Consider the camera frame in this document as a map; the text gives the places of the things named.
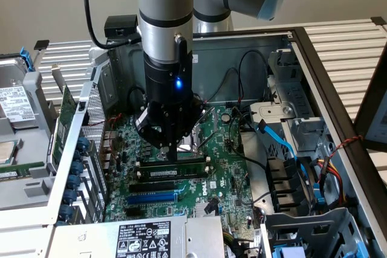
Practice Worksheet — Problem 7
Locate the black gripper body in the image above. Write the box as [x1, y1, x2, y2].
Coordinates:
[144, 53, 199, 138]

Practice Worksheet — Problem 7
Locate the green RAM stick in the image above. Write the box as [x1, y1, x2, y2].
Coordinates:
[139, 163, 210, 179]
[0, 161, 45, 180]

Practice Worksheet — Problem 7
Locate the CPU socket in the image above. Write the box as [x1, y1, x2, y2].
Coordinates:
[177, 124, 206, 161]

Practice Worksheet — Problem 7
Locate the open metal PC case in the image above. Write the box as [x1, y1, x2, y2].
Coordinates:
[45, 27, 387, 258]

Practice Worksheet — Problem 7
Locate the green motherboard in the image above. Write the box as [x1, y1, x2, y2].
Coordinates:
[104, 105, 264, 236]

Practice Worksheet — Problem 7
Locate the long black expansion slot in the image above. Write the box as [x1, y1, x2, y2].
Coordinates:
[129, 181, 175, 194]

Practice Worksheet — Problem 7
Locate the blue expansion slot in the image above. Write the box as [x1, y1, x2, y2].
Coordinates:
[126, 193, 178, 206]

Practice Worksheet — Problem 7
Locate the black box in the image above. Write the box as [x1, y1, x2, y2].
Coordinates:
[104, 15, 140, 40]

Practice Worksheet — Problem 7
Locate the green graphics card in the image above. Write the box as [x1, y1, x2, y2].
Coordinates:
[45, 63, 79, 177]

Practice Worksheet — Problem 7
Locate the silver chipset heat sink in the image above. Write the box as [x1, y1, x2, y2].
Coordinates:
[194, 202, 219, 218]

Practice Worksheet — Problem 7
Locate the silver metal disk bay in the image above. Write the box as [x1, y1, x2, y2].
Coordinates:
[250, 48, 329, 156]

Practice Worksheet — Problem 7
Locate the black fan shroud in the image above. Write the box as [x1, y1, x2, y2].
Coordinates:
[265, 155, 318, 214]

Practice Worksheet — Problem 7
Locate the silver power supply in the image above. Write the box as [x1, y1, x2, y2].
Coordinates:
[53, 215, 225, 258]

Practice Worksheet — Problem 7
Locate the gray parts rack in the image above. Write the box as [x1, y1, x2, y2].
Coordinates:
[0, 52, 60, 210]

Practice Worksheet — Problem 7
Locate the silver hard disk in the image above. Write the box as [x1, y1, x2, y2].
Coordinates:
[0, 56, 41, 129]

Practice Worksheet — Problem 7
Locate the silver CPU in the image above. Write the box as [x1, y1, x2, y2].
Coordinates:
[0, 140, 18, 164]

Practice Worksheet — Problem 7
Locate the gray drive cage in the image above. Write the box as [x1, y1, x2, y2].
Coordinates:
[259, 207, 365, 258]

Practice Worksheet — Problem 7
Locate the blue plastic latch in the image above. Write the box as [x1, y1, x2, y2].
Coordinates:
[313, 182, 327, 210]

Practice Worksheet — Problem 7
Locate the black framed monitor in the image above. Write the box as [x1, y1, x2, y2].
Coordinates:
[353, 42, 387, 186]

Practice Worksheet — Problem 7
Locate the black wire with connector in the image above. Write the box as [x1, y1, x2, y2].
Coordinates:
[126, 86, 149, 111]

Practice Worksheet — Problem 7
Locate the thin red wire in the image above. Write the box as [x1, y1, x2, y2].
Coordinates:
[104, 114, 124, 126]

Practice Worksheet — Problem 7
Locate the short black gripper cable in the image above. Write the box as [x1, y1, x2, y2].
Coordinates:
[174, 34, 188, 75]

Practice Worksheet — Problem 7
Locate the black and red wire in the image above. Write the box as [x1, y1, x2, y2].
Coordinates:
[205, 67, 241, 103]

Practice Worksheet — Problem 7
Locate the thick black wire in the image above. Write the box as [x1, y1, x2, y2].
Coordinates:
[228, 108, 268, 170]

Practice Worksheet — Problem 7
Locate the blue SATA wire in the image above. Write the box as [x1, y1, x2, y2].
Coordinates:
[255, 120, 308, 180]

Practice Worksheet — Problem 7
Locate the black looped wire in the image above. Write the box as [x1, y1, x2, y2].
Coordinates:
[238, 50, 270, 103]

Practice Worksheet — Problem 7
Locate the black camera cable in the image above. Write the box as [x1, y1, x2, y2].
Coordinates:
[82, 0, 143, 50]

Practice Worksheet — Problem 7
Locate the blue disk carrier handle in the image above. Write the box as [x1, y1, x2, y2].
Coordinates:
[19, 45, 36, 73]

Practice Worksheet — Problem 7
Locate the coloured power wire bundle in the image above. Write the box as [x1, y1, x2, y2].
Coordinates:
[313, 157, 348, 207]

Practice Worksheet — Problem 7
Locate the red black twisted wire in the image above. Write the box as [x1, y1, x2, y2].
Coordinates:
[328, 135, 363, 158]

